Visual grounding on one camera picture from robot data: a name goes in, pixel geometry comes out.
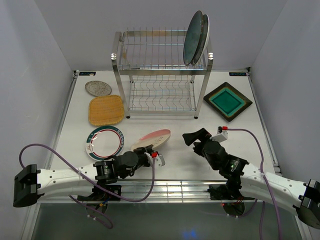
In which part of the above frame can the left blue table label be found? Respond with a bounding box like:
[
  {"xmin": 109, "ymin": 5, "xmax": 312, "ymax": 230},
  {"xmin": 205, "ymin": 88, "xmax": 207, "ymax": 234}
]
[{"xmin": 79, "ymin": 71, "xmax": 96, "ymax": 76}]

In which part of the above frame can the speckled grey round plate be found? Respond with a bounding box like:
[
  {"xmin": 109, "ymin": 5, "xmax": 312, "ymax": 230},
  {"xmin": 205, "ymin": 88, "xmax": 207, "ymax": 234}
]
[{"xmin": 84, "ymin": 80, "xmax": 112, "ymax": 97}]

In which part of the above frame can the dark blue round plate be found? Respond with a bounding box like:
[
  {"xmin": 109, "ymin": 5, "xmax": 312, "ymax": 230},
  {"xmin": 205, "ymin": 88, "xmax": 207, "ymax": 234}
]
[{"xmin": 183, "ymin": 10, "xmax": 203, "ymax": 66}]

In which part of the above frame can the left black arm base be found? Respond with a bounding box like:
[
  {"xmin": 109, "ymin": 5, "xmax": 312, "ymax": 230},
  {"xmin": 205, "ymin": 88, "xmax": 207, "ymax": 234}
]
[{"xmin": 77, "ymin": 184, "xmax": 123, "ymax": 202}]

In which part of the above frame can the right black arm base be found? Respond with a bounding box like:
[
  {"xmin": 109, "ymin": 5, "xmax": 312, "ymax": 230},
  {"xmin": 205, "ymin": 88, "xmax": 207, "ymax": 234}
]
[{"xmin": 207, "ymin": 184, "xmax": 242, "ymax": 200}]

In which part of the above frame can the green black square plate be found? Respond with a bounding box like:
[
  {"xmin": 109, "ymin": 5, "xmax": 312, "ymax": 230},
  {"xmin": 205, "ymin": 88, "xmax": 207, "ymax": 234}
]
[{"xmin": 203, "ymin": 82, "xmax": 253, "ymax": 122}]

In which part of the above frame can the steel two-tier dish rack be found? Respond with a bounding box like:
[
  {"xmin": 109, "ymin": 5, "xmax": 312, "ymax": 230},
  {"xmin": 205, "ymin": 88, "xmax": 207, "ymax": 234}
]
[{"xmin": 111, "ymin": 29, "xmax": 214, "ymax": 119}]

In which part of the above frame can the pink cream floral plate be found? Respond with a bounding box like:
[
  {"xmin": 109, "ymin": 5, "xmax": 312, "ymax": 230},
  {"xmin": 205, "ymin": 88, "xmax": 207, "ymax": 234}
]
[{"xmin": 130, "ymin": 129, "xmax": 171, "ymax": 151}]

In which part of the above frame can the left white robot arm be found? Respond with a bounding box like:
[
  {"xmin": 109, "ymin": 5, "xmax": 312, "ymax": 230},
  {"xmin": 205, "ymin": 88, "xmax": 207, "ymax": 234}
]
[{"xmin": 13, "ymin": 146, "xmax": 159, "ymax": 208}]

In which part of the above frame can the yellow woven square plate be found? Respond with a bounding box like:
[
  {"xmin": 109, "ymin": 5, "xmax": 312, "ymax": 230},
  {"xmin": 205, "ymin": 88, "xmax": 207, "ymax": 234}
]
[{"xmin": 88, "ymin": 95, "xmax": 125, "ymax": 127}]

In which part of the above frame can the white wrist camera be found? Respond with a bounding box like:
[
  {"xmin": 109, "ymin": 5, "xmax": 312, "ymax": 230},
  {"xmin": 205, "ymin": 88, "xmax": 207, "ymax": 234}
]
[
  {"xmin": 210, "ymin": 126, "xmax": 228, "ymax": 143},
  {"xmin": 145, "ymin": 151, "xmax": 166, "ymax": 168}
]

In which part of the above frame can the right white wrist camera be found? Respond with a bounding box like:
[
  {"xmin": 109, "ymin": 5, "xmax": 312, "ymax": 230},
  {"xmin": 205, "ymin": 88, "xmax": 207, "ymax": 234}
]
[{"xmin": 210, "ymin": 126, "xmax": 228, "ymax": 143}]

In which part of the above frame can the aluminium front frame rail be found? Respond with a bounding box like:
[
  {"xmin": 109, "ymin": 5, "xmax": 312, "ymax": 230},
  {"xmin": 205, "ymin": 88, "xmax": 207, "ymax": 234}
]
[{"xmin": 36, "ymin": 180, "xmax": 253, "ymax": 203}]

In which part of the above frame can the white plate green red rim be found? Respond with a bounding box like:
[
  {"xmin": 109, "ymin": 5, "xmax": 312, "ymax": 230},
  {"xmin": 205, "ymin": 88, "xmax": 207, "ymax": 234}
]
[{"xmin": 85, "ymin": 125, "xmax": 125, "ymax": 161}]

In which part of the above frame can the white plate teal lettered rim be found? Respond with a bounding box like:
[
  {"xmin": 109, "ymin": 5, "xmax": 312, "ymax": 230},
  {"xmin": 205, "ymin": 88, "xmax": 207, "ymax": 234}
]
[{"xmin": 191, "ymin": 14, "xmax": 210, "ymax": 66}]

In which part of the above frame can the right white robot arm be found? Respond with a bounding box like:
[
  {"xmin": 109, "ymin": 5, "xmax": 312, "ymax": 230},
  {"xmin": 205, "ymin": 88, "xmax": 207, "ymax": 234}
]
[{"xmin": 182, "ymin": 126, "xmax": 320, "ymax": 229}]

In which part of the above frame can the right blue table label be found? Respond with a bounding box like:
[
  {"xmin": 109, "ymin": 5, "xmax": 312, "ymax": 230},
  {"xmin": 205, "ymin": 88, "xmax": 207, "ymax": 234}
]
[{"xmin": 229, "ymin": 72, "xmax": 247, "ymax": 77}]

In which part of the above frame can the blue table label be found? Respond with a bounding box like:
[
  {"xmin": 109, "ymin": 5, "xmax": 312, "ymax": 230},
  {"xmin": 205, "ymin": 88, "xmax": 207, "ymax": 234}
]
[
  {"xmin": 229, "ymin": 72, "xmax": 247, "ymax": 77},
  {"xmin": 79, "ymin": 71, "xmax": 96, "ymax": 76}
]

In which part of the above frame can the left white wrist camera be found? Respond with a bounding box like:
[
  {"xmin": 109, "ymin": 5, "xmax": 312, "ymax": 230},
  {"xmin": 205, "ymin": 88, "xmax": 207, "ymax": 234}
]
[{"xmin": 145, "ymin": 151, "xmax": 166, "ymax": 168}]

